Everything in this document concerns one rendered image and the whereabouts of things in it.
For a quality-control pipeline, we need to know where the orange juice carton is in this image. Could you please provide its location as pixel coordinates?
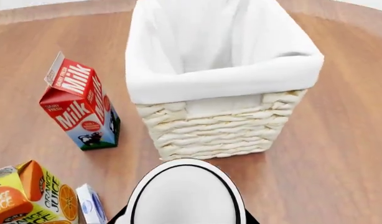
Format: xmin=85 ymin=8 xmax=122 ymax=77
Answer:
xmin=0 ymin=159 xmax=79 ymax=224

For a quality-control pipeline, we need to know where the white cloth basket liner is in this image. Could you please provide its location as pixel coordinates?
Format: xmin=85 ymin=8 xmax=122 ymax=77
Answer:
xmin=124 ymin=0 xmax=325 ymax=116

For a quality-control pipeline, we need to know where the red milk carton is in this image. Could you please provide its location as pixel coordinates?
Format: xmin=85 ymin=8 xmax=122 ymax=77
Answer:
xmin=39 ymin=50 xmax=121 ymax=151

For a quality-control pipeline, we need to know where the small white blue box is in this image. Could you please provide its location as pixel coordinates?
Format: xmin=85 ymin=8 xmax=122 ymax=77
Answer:
xmin=75 ymin=183 xmax=108 ymax=224

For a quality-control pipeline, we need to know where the cream woven wicker basket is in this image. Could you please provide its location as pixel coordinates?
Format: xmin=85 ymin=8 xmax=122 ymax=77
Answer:
xmin=135 ymin=88 xmax=309 ymax=162

